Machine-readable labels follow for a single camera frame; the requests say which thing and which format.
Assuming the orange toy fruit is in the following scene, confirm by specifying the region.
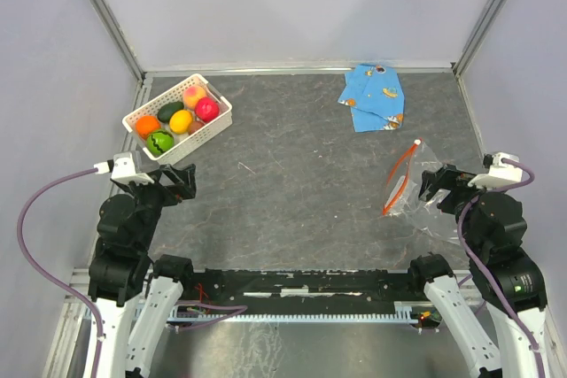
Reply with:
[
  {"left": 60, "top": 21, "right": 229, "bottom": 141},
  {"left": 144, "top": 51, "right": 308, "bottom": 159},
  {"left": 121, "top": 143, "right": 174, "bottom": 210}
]
[{"left": 135, "top": 115, "right": 161, "bottom": 140}]

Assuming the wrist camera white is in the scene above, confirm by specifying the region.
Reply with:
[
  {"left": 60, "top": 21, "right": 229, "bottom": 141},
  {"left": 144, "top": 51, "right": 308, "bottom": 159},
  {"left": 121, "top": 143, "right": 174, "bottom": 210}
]
[
  {"left": 94, "top": 151, "right": 155, "bottom": 186},
  {"left": 468, "top": 152, "right": 523, "bottom": 189}
]

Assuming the yellow lemon toy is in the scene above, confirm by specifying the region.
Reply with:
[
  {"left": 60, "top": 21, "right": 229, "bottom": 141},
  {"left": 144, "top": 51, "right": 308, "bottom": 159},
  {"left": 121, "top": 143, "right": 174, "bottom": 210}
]
[{"left": 168, "top": 109, "right": 193, "bottom": 135}]

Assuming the green watermelon toy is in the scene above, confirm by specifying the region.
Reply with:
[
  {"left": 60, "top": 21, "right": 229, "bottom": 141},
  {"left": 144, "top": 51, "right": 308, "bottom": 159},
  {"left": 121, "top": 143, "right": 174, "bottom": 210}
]
[{"left": 146, "top": 129, "right": 175, "bottom": 157}]

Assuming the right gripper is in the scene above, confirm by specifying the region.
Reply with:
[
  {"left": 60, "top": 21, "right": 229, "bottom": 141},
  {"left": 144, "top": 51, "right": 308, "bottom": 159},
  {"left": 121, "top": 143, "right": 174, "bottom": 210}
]
[{"left": 416, "top": 161, "right": 508, "bottom": 256}]

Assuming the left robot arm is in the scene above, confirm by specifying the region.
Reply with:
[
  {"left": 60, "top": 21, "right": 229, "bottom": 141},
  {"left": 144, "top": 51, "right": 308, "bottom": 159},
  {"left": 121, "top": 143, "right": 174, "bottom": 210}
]
[{"left": 87, "top": 158, "right": 197, "bottom": 377}]

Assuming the aluminium frame rail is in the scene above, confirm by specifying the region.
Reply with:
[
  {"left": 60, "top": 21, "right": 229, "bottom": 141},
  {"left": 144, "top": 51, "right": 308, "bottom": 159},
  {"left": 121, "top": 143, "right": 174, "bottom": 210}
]
[{"left": 66, "top": 266, "right": 548, "bottom": 304}]

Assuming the clear zip top bag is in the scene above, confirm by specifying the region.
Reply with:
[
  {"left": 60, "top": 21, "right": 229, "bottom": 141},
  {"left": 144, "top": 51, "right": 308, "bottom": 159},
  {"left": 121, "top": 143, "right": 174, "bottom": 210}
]
[{"left": 382, "top": 138, "right": 460, "bottom": 245}]

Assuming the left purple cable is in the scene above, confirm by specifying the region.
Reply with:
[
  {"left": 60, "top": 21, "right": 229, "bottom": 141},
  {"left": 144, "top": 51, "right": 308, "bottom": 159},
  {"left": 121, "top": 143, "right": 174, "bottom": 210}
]
[{"left": 17, "top": 166, "right": 107, "bottom": 378}]

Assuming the peach toy fruit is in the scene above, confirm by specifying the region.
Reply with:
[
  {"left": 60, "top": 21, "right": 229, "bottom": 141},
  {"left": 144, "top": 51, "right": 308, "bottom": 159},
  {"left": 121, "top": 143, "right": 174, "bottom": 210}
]
[{"left": 183, "top": 85, "right": 207, "bottom": 111}]

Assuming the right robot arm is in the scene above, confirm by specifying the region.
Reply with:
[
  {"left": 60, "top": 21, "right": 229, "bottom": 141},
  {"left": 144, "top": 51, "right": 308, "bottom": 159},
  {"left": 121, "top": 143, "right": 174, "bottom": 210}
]
[{"left": 406, "top": 157, "right": 549, "bottom": 377}]

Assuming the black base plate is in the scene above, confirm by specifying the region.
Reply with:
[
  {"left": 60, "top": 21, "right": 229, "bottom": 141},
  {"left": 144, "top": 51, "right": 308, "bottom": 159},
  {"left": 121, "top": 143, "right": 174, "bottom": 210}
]
[{"left": 182, "top": 266, "right": 454, "bottom": 318}]

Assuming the light blue cable duct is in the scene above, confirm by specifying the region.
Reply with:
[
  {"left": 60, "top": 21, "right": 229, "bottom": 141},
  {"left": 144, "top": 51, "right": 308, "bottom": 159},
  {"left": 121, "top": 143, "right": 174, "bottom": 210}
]
[{"left": 166, "top": 305, "right": 418, "bottom": 327}]

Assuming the dark green avocado toy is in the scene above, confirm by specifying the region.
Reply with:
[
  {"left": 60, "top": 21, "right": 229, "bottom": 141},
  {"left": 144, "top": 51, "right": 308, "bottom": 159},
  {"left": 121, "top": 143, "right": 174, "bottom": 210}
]
[{"left": 157, "top": 101, "right": 184, "bottom": 124}]

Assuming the white plastic basket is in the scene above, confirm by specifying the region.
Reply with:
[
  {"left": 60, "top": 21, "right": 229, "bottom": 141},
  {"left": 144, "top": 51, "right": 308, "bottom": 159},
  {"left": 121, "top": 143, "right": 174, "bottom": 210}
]
[{"left": 122, "top": 73, "right": 232, "bottom": 165}]

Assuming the red apple toy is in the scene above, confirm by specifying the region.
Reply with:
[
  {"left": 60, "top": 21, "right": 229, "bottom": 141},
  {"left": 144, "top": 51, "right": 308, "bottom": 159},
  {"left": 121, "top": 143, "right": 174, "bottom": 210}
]
[{"left": 194, "top": 96, "right": 220, "bottom": 123}]

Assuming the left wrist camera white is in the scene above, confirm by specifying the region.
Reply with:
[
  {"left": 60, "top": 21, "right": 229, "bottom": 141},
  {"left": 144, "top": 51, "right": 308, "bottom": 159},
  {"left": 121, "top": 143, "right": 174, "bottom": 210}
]
[{"left": 94, "top": 151, "right": 155, "bottom": 186}]

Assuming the blue patterned cloth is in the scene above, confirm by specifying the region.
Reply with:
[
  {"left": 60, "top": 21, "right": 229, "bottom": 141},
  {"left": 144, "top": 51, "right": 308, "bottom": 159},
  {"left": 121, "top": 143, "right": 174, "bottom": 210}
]
[{"left": 338, "top": 64, "right": 405, "bottom": 133}]

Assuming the brown egg toy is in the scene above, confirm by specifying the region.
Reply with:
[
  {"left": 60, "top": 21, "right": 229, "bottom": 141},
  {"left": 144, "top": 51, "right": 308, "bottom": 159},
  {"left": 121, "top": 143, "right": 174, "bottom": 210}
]
[{"left": 188, "top": 121, "right": 205, "bottom": 135}]

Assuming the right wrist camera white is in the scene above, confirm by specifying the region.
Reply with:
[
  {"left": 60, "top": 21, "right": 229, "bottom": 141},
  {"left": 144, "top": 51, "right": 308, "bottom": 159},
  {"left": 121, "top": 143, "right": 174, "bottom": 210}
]
[{"left": 468, "top": 152, "right": 523, "bottom": 189}]

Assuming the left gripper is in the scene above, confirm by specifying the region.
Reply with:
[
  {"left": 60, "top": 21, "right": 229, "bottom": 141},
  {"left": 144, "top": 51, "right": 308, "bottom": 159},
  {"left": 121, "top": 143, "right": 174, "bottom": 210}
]
[{"left": 120, "top": 161, "right": 197, "bottom": 248}]

